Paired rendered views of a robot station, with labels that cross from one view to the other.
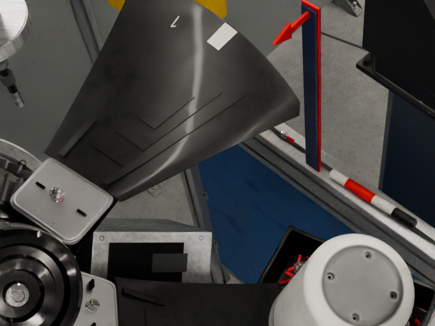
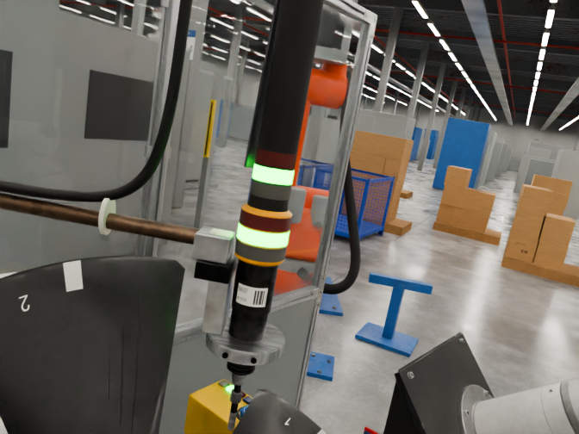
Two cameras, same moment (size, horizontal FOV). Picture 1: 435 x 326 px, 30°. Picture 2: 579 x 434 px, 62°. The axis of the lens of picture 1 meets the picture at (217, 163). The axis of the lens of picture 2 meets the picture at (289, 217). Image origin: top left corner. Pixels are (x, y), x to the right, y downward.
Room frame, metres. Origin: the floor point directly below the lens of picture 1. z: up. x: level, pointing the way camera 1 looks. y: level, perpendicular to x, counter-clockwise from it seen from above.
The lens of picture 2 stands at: (0.04, 0.25, 1.65)
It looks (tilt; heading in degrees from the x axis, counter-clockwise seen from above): 12 degrees down; 343
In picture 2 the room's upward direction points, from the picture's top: 10 degrees clockwise
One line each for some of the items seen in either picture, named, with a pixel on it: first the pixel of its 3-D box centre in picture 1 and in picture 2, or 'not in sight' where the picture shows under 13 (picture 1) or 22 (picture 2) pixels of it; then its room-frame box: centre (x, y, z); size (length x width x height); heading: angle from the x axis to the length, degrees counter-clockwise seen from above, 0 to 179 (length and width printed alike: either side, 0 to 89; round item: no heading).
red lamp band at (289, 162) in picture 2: not in sight; (276, 158); (0.43, 0.15, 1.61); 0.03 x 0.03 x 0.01
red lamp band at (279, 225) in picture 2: not in sight; (265, 218); (0.43, 0.15, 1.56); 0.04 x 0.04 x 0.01
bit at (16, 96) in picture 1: (10, 84); (234, 403); (0.43, 0.15, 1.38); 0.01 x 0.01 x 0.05
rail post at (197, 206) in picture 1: (200, 200); not in sight; (0.90, 0.05, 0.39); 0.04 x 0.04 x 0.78; 36
